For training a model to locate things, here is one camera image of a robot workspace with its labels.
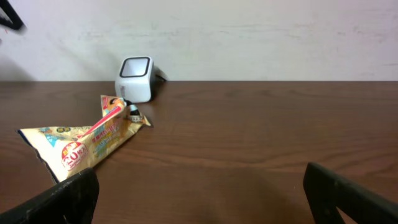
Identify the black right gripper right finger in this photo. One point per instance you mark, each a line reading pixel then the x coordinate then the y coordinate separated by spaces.
pixel 329 193

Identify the white barcode scanner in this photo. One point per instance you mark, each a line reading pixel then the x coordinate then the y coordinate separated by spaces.
pixel 136 79

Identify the yellow wet wipes pack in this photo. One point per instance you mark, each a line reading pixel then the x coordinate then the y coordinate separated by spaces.
pixel 68 150

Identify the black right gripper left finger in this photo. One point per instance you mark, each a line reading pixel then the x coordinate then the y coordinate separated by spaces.
pixel 70 201

